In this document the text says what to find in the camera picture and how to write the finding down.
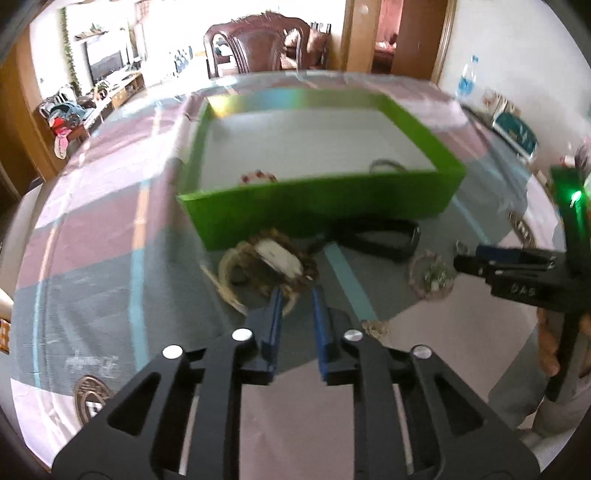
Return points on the person's right hand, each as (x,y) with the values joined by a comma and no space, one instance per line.
(548,344)

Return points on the pile of clothes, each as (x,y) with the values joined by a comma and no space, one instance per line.
(64,122)

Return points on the person's right forearm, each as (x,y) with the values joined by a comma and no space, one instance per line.
(519,397)

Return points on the green vine garland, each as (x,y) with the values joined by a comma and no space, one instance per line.
(70,50)

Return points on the clear water bottle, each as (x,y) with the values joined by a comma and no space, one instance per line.
(467,81)

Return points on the teal box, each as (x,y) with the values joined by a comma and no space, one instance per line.
(515,131)

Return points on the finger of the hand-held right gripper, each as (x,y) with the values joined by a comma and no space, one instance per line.
(517,288)
(501,254)

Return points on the green cardboard box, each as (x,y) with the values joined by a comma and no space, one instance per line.
(323,203)

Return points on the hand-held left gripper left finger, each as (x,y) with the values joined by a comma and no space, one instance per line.
(276,318)

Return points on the carved wooden chair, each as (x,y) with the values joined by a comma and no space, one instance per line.
(258,46)

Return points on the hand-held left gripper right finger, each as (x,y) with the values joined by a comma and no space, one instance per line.
(319,332)

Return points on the flat television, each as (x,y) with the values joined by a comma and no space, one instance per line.
(105,64)

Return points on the striped printed tablecloth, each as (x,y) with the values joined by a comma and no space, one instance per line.
(115,230)

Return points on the black wristwatch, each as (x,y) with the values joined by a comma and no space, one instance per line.
(383,240)

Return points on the wooden television cabinet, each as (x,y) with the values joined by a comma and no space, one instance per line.
(122,90)

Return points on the wooden door frame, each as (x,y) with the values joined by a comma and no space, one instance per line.
(358,37)

